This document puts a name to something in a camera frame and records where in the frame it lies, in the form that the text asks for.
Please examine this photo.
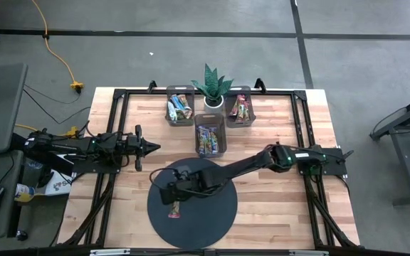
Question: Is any orange extension cord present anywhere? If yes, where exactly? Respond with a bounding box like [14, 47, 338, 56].
[30, 0, 85, 95]

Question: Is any white cardboard box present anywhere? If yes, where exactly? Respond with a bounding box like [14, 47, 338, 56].
[43, 169, 75, 197]

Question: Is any black metal table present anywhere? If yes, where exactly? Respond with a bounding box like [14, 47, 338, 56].
[368, 88, 410, 207]

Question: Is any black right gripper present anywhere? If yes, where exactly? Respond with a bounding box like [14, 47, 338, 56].
[160, 170, 206, 206]

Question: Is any translucent grey plastic bin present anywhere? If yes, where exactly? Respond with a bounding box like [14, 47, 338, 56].
[194, 112, 227, 159]
[224, 85, 256, 129]
[164, 84, 196, 127]

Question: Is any black aluminium table frame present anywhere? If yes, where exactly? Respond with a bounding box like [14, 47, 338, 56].
[57, 78, 362, 256]

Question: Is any yellow white container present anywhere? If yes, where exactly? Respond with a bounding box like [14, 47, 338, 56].
[14, 183, 37, 203]

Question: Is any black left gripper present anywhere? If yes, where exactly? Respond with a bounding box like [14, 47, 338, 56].
[125, 124, 162, 173]

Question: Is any green snake plant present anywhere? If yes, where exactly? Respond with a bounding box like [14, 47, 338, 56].
[190, 63, 234, 102]

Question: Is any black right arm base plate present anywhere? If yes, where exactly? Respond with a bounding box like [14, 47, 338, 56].
[296, 146, 349, 176]

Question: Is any yellow power cord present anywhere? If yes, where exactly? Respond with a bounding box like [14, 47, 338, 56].
[14, 123, 81, 139]

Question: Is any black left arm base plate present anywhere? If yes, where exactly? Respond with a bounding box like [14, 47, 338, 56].
[72, 156, 122, 175]

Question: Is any dark round woven placemat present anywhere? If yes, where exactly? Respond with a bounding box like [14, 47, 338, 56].
[147, 157, 238, 250]

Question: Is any silver metal bracket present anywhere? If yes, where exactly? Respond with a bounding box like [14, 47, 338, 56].
[90, 248, 131, 256]

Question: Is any thin black floor cable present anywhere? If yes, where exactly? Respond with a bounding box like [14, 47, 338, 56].
[23, 83, 92, 125]

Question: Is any red granola bar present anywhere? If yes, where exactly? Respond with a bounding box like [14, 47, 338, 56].
[238, 95, 252, 124]
[168, 201, 182, 219]
[228, 95, 241, 118]

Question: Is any white round plant pot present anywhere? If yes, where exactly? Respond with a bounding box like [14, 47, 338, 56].
[203, 95, 225, 114]

